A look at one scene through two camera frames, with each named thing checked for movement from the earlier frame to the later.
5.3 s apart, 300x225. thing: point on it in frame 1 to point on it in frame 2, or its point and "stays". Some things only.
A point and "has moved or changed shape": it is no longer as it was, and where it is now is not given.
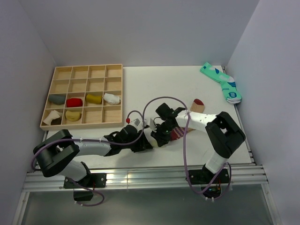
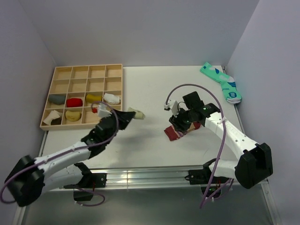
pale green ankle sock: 154,144 has moved or changed shape
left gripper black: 143,145 to 124,117
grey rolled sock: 57,99 stays
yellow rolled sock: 72,116 stays
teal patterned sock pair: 232,95 stays
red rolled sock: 74,102 stays
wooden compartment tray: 85,97 stays
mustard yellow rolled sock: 94,99 stays
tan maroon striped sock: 197,105 has moved or changed shape
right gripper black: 161,139 to 179,125
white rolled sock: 112,99 stays
